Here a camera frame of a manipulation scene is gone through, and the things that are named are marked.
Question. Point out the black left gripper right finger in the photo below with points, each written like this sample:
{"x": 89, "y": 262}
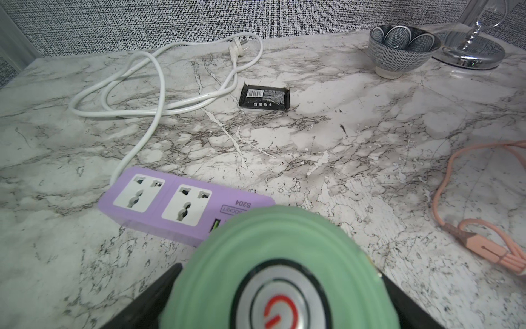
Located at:
{"x": 410, "y": 314}

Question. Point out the blue patterned ceramic bowl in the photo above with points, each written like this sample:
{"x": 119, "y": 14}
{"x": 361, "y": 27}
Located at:
{"x": 398, "y": 49}

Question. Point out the chrome stand with yellow cups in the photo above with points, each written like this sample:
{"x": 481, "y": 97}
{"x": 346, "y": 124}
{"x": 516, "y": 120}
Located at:
{"x": 463, "y": 43}

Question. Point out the purple power strip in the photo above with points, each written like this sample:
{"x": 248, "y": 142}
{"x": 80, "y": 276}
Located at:
{"x": 172, "y": 207}

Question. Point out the black snack bar wrapper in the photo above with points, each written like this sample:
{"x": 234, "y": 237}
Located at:
{"x": 264, "y": 98}

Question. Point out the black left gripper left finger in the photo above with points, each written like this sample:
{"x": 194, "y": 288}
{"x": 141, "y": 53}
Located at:
{"x": 144, "y": 311}

